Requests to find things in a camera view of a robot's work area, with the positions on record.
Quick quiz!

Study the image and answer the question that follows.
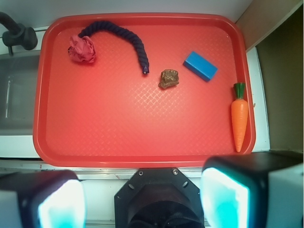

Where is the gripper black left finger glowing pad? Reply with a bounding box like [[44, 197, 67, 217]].
[[0, 170, 86, 228]]

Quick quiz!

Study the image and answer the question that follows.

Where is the stainless steel sink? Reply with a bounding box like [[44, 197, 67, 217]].
[[0, 50, 40, 135]]

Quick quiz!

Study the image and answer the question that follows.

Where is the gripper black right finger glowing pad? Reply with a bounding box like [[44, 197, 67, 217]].
[[200, 152, 304, 228]]

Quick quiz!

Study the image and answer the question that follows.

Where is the blue rectangular block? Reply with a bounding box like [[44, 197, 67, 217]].
[[183, 51, 218, 82]]

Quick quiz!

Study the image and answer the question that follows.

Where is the brown rock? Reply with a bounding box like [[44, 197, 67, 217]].
[[158, 69, 179, 89]]

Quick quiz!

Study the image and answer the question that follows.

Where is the crumpled red paper ball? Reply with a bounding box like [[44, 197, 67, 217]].
[[68, 35, 96, 63]]

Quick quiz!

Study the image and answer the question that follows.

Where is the red plastic tray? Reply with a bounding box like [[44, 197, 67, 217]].
[[33, 13, 256, 168]]

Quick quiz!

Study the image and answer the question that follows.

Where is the black octagonal mount plate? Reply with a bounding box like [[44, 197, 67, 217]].
[[114, 168, 205, 228]]

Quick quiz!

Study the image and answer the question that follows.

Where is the orange toy carrot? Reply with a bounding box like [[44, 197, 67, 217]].
[[231, 83, 248, 152]]

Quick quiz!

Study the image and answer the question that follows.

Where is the dark purple twisted rope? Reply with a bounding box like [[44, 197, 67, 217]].
[[78, 20, 150, 76]]

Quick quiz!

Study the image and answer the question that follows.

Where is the black faucet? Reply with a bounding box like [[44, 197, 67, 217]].
[[0, 12, 38, 56]]

